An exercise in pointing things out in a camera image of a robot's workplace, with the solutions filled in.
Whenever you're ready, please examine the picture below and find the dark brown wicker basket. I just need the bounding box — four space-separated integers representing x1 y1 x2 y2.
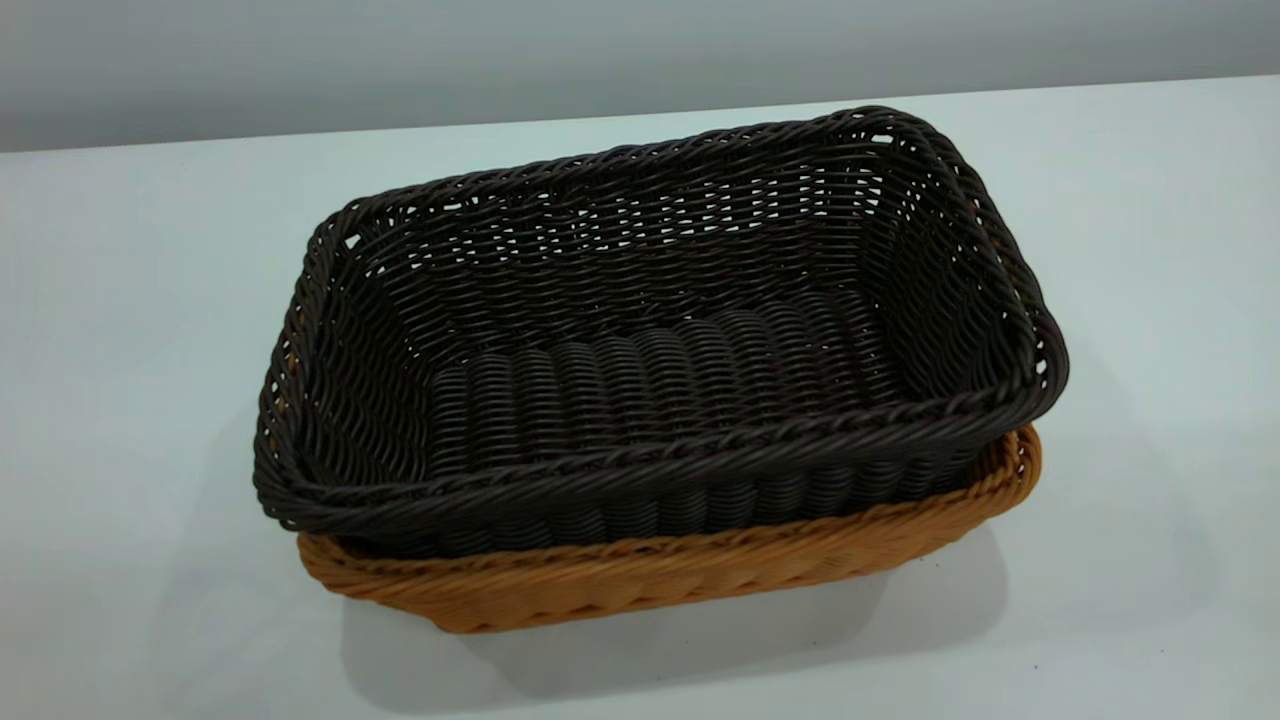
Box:
252 105 1071 561

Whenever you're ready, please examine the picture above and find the orange wicker basket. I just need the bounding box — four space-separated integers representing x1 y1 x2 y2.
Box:
275 350 1043 636

